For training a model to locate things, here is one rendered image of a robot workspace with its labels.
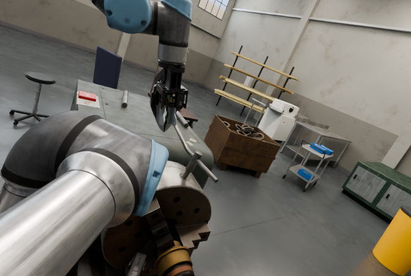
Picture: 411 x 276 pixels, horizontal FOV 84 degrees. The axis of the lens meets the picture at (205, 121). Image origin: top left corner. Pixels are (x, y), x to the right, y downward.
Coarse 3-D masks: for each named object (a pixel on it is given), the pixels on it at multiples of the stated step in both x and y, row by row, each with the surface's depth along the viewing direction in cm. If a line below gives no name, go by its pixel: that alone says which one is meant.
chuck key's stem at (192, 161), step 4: (196, 152) 64; (200, 152) 65; (196, 156) 64; (200, 156) 64; (192, 160) 64; (188, 164) 65; (192, 164) 64; (196, 164) 65; (188, 168) 64; (192, 168) 64; (188, 172) 65; (184, 176) 65
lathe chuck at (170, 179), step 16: (176, 176) 64; (192, 176) 71; (160, 192) 58; (176, 192) 61; (192, 192) 64; (176, 208) 63; (192, 208) 66; (208, 208) 69; (128, 224) 58; (144, 224) 61; (112, 240) 58; (128, 240) 60; (144, 240) 63; (112, 256) 60; (128, 256) 63
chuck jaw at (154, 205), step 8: (152, 200) 57; (152, 208) 55; (160, 208) 59; (152, 216) 55; (160, 216) 56; (152, 224) 56; (160, 224) 56; (152, 232) 55; (160, 232) 56; (168, 232) 57; (160, 240) 56; (168, 240) 56; (160, 248) 55; (168, 248) 57
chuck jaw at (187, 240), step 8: (176, 224) 66; (184, 224) 67; (192, 224) 68; (200, 224) 69; (176, 232) 64; (184, 232) 65; (192, 232) 65; (200, 232) 66; (208, 232) 68; (176, 240) 64; (184, 240) 62; (192, 240) 63; (200, 240) 64; (192, 248) 61
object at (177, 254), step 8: (176, 248) 56; (184, 248) 57; (160, 256) 55; (168, 256) 55; (176, 256) 55; (184, 256) 55; (160, 264) 54; (168, 264) 53; (176, 264) 53; (184, 264) 54; (192, 264) 57; (160, 272) 53; (168, 272) 53; (176, 272) 52; (184, 272) 52; (192, 272) 54
